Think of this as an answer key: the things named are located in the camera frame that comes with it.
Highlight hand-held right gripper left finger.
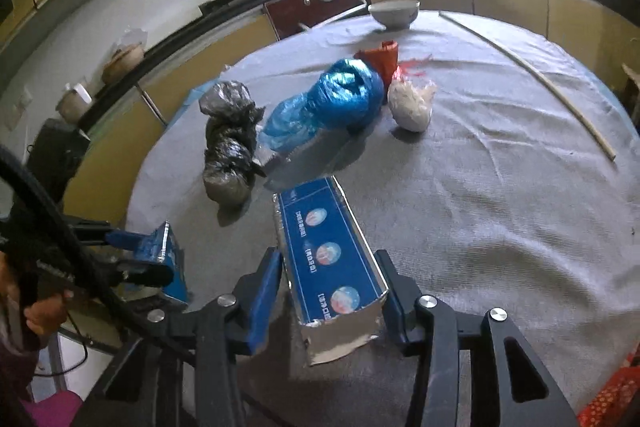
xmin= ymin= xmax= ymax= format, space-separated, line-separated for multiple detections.
xmin=70 ymin=248 xmax=285 ymax=427

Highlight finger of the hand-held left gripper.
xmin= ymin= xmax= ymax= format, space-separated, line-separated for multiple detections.
xmin=70 ymin=219 xmax=173 ymax=258
xmin=87 ymin=257 xmax=176 ymax=290

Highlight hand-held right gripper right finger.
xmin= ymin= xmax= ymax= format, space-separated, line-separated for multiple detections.
xmin=374 ymin=250 xmax=582 ymax=427

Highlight small blue carton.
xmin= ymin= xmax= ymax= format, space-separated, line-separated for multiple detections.
xmin=120 ymin=221 xmax=190 ymax=312

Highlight long blue carton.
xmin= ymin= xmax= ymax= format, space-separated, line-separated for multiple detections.
xmin=271 ymin=175 xmax=391 ymax=367

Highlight black plastic bag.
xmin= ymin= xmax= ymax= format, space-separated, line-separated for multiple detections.
xmin=198 ymin=80 xmax=268 ymax=206

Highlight clear bag with white contents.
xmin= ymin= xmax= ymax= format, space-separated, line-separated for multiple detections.
xmin=387 ymin=68 xmax=437 ymax=132

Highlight blue plastic bag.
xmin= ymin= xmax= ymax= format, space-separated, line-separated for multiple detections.
xmin=260 ymin=58 xmax=386 ymax=152

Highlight red plastic basket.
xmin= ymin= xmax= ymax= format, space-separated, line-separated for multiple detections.
xmin=577 ymin=364 xmax=640 ymax=427

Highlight person's left forearm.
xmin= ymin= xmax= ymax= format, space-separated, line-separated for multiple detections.
xmin=0 ymin=297 xmax=43 ymax=408

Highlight person's left hand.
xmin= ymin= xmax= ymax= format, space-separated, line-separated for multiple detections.
xmin=22 ymin=289 xmax=76 ymax=339

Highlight yellow base cabinets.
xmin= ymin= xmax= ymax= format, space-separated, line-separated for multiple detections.
xmin=60 ymin=0 xmax=640 ymax=228

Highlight black box appliance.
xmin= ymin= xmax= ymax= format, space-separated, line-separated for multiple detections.
xmin=27 ymin=118 xmax=92 ymax=204

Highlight grey tablecloth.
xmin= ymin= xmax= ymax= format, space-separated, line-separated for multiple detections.
xmin=125 ymin=9 xmax=640 ymax=413

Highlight person's pink clothing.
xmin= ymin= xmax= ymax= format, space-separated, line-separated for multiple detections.
xmin=20 ymin=389 xmax=85 ymax=427

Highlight blue under cloth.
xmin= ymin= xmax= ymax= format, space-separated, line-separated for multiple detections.
xmin=177 ymin=79 xmax=226 ymax=118

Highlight clay pot with plastic bag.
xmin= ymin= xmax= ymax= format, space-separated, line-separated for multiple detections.
xmin=101 ymin=27 xmax=148 ymax=86

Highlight black kitchen countertop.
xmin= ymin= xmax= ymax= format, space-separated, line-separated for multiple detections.
xmin=77 ymin=0 xmax=640 ymax=132

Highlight small orange toy figure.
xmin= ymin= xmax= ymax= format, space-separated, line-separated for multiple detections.
xmin=354 ymin=40 xmax=433 ymax=88

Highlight long thin wooden stick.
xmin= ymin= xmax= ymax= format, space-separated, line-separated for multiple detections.
xmin=439 ymin=11 xmax=617 ymax=162

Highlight white ceramic bowl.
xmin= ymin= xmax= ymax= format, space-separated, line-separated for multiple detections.
xmin=368 ymin=0 xmax=421 ymax=30

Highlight dark red built-in oven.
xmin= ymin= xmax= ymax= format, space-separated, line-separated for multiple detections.
xmin=264 ymin=0 xmax=373 ymax=42

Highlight black cable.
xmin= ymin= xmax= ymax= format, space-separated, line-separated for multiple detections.
xmin=0 ymin=146 xmax=201 ymax=363

